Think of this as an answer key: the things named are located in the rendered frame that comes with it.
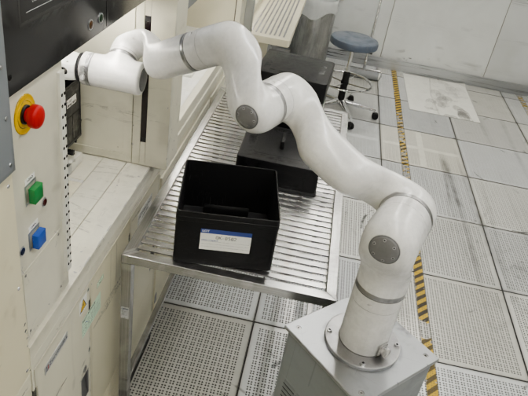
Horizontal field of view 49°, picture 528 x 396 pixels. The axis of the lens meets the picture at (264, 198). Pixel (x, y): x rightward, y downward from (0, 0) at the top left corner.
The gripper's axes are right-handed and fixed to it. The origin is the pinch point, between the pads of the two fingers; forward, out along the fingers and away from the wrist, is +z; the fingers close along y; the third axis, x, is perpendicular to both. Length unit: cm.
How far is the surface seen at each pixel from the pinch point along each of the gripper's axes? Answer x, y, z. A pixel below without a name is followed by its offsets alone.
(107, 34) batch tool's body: 4.4, 15.1, -16.1
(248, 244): -37, -10, -66
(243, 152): -35, 38, -55
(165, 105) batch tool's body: -12.9, 15.0, -33.6
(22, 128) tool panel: 11, -57, -30
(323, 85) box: -20, 76, -77
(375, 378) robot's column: -46, -39, -102
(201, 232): -35, -12, -53
